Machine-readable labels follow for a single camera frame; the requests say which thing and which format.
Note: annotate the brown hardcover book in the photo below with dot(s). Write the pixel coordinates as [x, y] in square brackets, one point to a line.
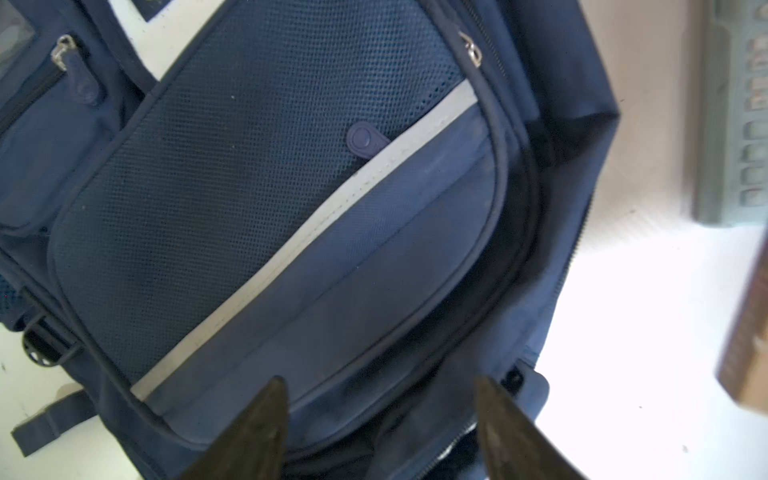
[742, 370]

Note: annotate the navy blue student backpack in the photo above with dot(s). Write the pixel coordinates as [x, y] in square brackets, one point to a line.
[375, 201]

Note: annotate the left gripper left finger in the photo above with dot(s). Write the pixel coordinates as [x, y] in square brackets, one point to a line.
[253, 445]

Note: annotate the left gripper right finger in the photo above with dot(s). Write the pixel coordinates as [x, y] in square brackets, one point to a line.
[513, 448]

